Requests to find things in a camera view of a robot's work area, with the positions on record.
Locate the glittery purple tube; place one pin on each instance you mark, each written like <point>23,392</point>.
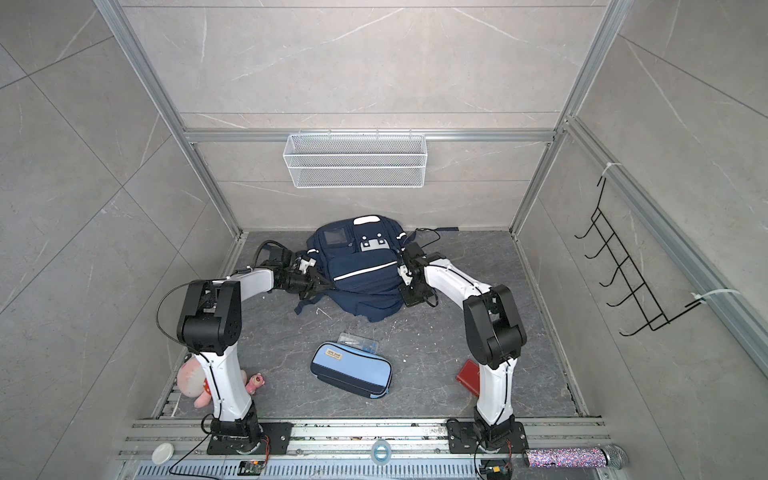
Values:
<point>607,456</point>

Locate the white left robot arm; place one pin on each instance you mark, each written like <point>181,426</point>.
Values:
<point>210,325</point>

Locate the clear plastic eraser box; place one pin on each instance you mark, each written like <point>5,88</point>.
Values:
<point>361,343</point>

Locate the red wallet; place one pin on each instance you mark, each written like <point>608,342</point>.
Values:
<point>469,377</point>

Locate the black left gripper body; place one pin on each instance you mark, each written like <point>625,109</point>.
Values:
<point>305,283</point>

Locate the aluminium rail frame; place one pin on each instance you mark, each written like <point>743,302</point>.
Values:
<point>340,449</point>

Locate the navy blue student backpack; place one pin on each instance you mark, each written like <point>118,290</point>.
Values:
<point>361,257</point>

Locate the clear tape roll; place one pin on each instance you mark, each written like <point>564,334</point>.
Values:
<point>381,452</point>

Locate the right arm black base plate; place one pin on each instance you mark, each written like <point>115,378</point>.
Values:
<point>462,437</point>

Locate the white round cap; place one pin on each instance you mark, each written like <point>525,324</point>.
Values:
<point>163,453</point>

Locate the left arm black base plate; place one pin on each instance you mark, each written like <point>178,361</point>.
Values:
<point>272,437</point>

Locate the white wire mesh basket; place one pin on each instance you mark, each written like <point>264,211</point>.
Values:
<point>359,160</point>

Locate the light blue pencil case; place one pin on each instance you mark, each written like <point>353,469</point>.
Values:
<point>352,370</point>

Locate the black wire hook rack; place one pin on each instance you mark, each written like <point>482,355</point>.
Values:
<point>627,273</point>

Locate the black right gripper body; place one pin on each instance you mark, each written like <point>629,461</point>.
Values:
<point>414,294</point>

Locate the pink plush doll red dress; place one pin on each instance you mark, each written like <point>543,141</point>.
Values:
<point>192,383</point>

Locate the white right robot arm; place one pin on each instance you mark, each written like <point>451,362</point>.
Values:
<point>494,334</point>

